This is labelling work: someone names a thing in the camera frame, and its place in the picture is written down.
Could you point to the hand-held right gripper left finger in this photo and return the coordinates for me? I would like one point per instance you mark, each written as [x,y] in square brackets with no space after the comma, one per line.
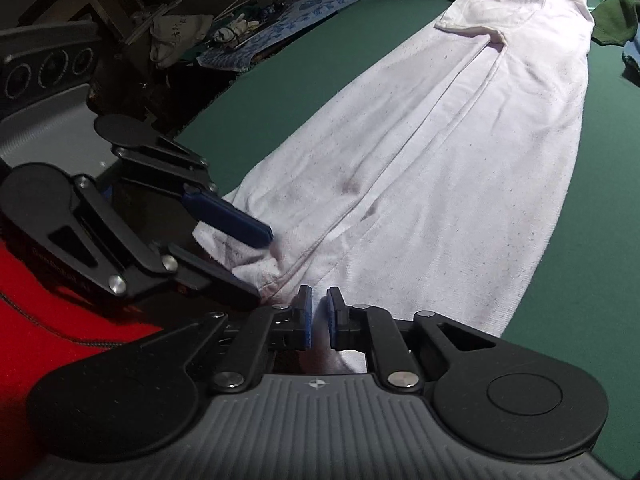
[306,317]

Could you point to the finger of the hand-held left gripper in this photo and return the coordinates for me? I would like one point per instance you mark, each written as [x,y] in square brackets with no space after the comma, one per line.
[225,217]
[215,277]

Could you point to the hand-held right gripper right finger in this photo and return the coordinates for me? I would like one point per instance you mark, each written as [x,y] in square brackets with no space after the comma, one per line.
[331,317]

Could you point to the white polo shirt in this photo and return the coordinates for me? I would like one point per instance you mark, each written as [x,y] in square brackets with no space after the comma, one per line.
[425,160]

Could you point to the green table cloth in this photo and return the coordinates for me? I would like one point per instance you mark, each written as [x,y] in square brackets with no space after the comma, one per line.
[280,100]

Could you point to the white cloth bag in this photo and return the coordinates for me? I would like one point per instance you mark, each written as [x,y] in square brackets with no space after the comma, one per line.
[180,35]

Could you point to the red fleece jacket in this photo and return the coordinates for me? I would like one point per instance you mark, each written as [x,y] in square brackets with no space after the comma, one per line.
[45,320]

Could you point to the white work gloves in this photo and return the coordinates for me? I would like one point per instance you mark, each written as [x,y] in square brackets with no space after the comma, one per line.
[235,30]

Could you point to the blue patterned cloth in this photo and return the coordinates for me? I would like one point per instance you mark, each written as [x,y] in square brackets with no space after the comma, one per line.
[300,12]

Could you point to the blue knit sweater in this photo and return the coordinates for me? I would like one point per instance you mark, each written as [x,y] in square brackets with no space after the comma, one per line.
[632,52]

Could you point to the green jacket with white letters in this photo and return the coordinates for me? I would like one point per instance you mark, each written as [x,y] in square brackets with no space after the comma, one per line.
[617,15]

